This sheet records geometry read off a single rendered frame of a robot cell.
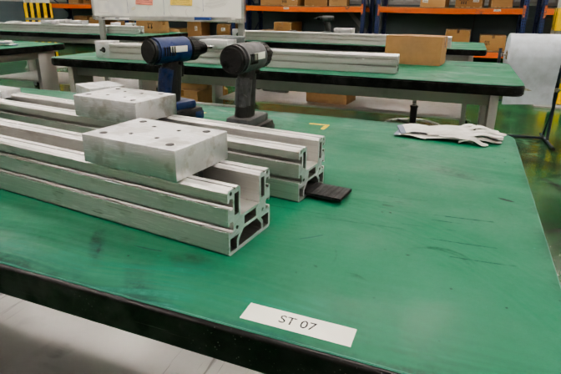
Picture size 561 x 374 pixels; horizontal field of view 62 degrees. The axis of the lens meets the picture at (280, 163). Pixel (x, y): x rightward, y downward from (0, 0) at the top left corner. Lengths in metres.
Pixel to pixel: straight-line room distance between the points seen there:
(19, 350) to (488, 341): 1.21
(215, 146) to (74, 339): 0.92
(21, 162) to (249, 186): 0.37
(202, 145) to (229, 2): 3.33
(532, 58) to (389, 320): 3.82
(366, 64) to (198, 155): 1.75
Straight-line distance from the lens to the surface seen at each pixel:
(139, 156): 0.61
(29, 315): 1.59
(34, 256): 0.64
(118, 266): 0.59
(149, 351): 1.35
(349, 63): 2.29
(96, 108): 0.94
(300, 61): 2.36
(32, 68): 7.26
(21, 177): 0.83
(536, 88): 4.30
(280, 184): 0.73
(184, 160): 0.58
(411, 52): 2.70
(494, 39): 10.14
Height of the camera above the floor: 1.07
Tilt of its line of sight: 18 degrees down
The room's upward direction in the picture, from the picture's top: 1 degrees clockwise
